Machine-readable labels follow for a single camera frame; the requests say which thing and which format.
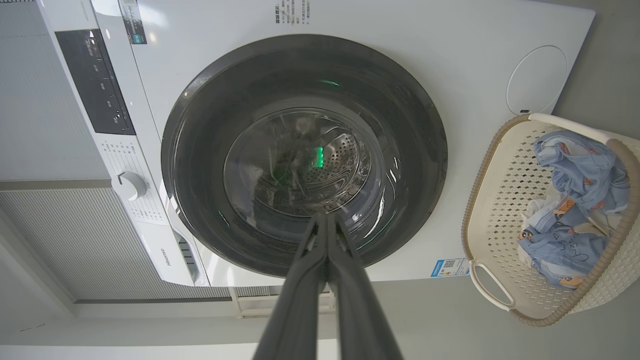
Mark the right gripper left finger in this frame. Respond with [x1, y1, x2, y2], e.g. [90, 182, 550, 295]
[252, 212, 329, 360]

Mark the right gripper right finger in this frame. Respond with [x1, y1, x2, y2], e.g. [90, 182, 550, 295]
[327, 212, 405, 360]

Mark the dark round washer door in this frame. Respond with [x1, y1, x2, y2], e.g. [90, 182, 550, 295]
[161, 34, 448, 278]

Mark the blue garment with handwriting print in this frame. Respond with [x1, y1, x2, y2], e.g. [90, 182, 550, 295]
[517, 196, 623, 290]

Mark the blue garment with orange prints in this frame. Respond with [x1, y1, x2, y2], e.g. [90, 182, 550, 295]
[532, 130, 631, 216]

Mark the washing machine drum opening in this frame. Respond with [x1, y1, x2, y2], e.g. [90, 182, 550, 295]
[225, 107, 373, 221]

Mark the white washing machine dial knob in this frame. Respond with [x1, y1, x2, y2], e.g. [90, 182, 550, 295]
[117, 171, 148, 202]

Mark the white front-load washing machine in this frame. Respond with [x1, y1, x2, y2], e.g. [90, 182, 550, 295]
[36, 0, 596, 288]

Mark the black washing machine control panel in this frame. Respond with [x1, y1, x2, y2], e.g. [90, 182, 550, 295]
[55, 29, 137, 136]

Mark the white metal rack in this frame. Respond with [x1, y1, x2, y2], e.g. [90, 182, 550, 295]
[229, 286, 336, 318]

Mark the blue energy label sticker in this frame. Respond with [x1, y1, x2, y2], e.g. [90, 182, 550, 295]
[431, 258, 471, 278]

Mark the cream perforated laundry basket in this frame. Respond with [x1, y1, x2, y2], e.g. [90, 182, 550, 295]
[461, 113, 640, 327]

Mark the round white filter cover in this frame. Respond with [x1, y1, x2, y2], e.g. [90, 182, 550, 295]
[506, 45, 568, 116]

